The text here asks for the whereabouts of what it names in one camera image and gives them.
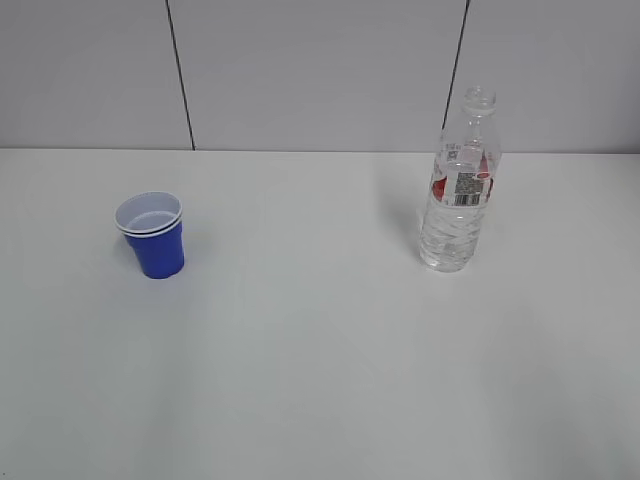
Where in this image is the blue paper cup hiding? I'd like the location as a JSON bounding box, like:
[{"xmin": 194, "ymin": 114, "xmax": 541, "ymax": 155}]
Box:
[{"xmin": 114, "ymin": 191, "xmax": 185, "ymax": 279}]

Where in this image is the clear Wahaha water bottle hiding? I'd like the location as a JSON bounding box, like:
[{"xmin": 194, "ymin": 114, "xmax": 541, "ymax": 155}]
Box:
[{"xmin": 419, "ymin": 86, "xmax": 502, "ymax": 273}]

